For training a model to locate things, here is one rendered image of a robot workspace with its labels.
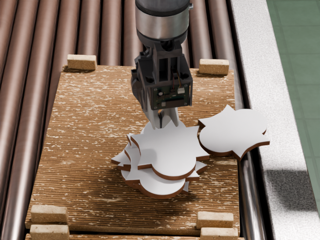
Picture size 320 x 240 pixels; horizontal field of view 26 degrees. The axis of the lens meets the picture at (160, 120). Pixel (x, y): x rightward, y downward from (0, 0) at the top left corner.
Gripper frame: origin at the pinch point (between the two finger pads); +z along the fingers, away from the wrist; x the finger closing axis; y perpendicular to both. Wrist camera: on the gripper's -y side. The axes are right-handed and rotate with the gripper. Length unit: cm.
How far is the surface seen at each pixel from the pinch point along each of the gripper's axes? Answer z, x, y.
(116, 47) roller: 14.1, -2.2, -38.0
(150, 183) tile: 5.9, -3.1, 8.4
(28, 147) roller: 13.6, -22.5, -10.9
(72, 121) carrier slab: 11.8, -14.0, -14.4
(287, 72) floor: 105, 78, -125
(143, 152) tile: 4.7, -3.2, 2.5
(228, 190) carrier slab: 11.8, 10.5, 7.5
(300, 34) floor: 105, 91, -149
